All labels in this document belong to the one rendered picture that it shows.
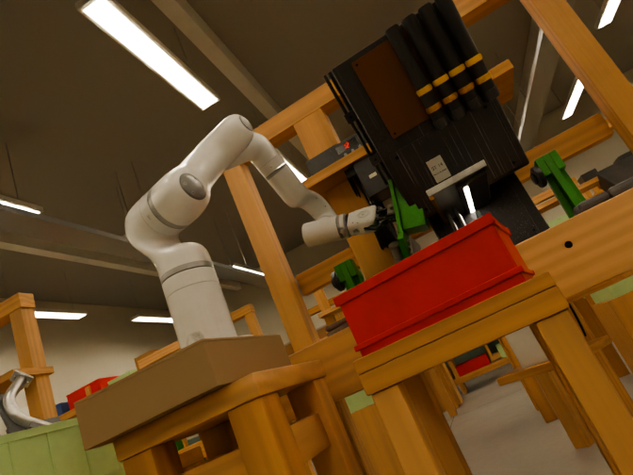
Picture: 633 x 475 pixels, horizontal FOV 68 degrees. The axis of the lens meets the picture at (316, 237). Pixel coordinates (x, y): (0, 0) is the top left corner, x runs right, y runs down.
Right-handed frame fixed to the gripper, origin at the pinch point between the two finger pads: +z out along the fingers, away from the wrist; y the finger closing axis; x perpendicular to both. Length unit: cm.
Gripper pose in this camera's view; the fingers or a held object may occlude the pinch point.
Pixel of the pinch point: (393, 214)
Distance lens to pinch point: 157.1
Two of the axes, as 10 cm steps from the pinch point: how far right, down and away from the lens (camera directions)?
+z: 9.2, -2.2, -3.3
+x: 3.7, 7.9, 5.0
